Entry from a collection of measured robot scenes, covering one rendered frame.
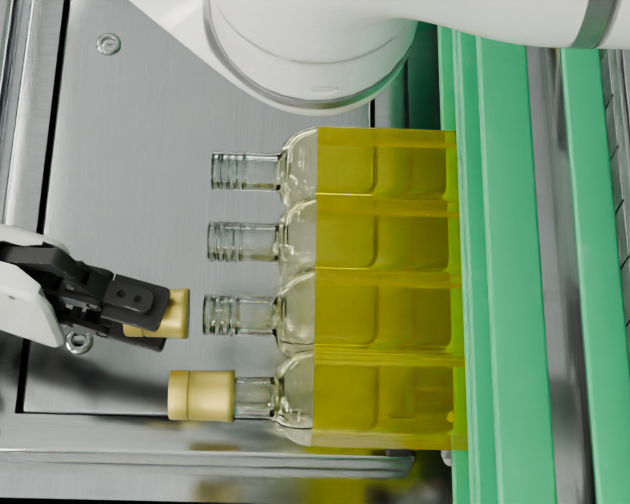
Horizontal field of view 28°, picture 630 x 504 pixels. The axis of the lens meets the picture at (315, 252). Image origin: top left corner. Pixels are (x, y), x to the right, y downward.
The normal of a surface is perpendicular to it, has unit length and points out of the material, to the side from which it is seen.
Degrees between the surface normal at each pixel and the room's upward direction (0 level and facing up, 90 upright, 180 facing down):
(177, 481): 90
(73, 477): 90
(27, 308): 74
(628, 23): 90
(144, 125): 91
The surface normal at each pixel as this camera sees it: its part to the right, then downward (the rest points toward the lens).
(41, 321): -0.25, 0.88
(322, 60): 0.02, 0.96
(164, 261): 0.05, -0.43
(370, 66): 0.44, 0.87
